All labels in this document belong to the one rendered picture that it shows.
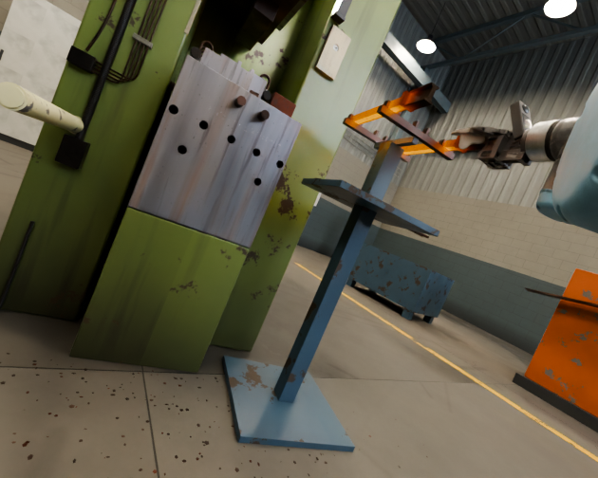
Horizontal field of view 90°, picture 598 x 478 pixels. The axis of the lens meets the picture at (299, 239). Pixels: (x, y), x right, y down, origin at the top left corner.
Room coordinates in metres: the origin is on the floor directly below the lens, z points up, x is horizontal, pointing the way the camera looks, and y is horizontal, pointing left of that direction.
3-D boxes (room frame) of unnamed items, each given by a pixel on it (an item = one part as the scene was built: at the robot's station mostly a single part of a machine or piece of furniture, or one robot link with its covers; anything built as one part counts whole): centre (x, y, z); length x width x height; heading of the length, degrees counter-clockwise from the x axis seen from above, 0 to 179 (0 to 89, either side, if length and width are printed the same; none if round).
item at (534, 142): (0.72, -0.44, 1.01); 0.10 x 0.05 x 0.09; 113
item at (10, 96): (0.71, 0.65, 0.62); 0.44 x 0.05 x 0.05; 27
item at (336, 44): (1.21, 0.16, 1.27); 0.09 x 0.02 x 0.17; 117
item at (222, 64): (1.13, 0.48, 0.96); 0.42 x 0.20 x 0.09; 27
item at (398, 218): (1.05, -0.17, 0.76); 0.40 x 0.30 x 0.02; 113
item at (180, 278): (1.17, 0.44, 0.23); 0.56 x 0.38 x 0.47; 27
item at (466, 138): (0.86, -0.32, 1.01); 0.09 x 0.03 x 0.06; 59
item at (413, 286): (4.59, -1.63, 0.36); 1.21 x 0.81 x 0.72; 41
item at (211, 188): (1.17, 0.44, 0.69); 0.56 x 0.38 x 0.45; 27
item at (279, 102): (1.08, 0.25, 0.95); 0.12 x 0.09 x 0.07; 27
